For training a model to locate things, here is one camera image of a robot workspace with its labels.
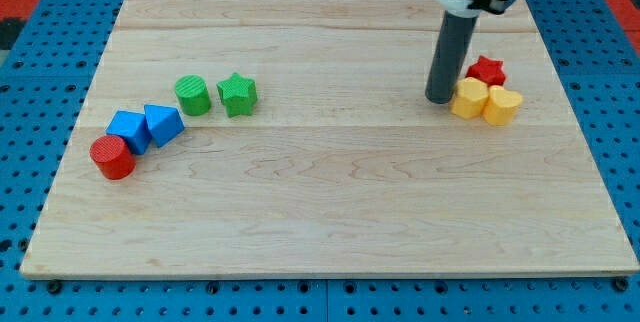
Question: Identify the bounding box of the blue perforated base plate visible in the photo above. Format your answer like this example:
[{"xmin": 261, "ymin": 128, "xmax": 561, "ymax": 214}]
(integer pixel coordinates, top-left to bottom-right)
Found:
[{"xmin": 1, "ymin": 0, "xmax": 639, "ymax": 321}]

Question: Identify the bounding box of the yellow heart block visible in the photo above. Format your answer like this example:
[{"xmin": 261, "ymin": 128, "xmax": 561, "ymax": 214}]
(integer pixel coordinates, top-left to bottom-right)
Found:
[{"xmin": 482, "ymin": 85, "xmax": 524, "ymax": 126}]

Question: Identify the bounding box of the yellow hexagon block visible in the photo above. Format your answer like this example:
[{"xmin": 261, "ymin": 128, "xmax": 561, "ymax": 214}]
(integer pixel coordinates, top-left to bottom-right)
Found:
[{"xmin": 450, "ymin": 77, "xmax": 489, "ymax": 119}]

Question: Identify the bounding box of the red star block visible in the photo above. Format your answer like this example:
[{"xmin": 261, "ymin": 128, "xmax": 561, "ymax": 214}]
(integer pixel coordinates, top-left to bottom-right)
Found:
[{"xmin": 465, "ymin": 56, "xmax": 507, "ymax": 86}]

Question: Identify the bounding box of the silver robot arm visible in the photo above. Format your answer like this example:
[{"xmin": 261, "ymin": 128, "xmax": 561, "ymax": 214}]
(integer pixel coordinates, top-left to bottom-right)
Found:
[{"xmin": 425, "ymin": 0, "xmax": 516, "ymax": 104}]

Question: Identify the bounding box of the blue cube block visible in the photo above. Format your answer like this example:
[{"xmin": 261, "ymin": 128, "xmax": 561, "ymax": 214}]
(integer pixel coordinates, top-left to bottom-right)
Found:
[{"xmin": 106, "ymin": 110, "xmax": 152, "ymax": 155}]

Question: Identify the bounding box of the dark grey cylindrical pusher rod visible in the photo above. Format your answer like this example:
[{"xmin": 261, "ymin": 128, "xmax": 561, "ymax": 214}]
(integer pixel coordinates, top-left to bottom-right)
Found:
[{"xmin": 425, "ymin": 12, "xmax": 477, "ymax": 104}]

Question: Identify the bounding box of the blue triangular prism block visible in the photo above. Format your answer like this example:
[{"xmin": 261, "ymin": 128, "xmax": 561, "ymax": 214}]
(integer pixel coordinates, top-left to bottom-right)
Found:
[{"xmin": 144, "ymin": 104, "xmax": 185, "ymax": 148}]

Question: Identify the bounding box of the light wooden board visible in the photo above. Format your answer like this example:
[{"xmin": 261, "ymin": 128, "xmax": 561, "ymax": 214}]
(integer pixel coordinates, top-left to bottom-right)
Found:
[{"xmin": 21, "ymin": 0, "xmax": 639, "ymax": 280}]

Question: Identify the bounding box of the green star block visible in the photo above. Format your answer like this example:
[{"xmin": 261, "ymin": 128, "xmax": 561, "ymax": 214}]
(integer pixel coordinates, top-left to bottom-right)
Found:
[{"xmin": 216, "ymin": 72, "xmax": 258, "ymax": 118}]

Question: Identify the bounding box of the green cylinder block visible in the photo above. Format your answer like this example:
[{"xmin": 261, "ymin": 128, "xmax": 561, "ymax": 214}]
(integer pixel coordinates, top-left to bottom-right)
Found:
[{"xmin": 174, "ymin": 75, "xmax": 211, "ymax": 116}]

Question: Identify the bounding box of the red cylinder block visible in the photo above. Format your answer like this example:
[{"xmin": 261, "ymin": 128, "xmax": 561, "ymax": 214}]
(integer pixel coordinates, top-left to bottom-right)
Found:
[{"xmin": 89, "ymin": 135, "xmax": 136, "ymax": 180}]

